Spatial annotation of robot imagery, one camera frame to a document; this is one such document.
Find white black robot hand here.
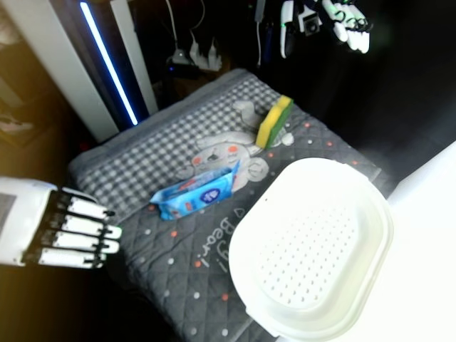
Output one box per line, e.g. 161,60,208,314
279,0,373,60
0,177,123,270

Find yellow green sponge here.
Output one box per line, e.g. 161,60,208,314
255,94,295,150

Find blue wet wipes pack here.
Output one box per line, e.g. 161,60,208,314
149,159,242,222

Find white column with blue light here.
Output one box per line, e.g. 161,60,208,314
0,0,160,144

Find black power strip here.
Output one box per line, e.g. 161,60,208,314
165,58,202,80

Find white hanging cable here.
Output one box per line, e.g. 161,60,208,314
254,0,267,67

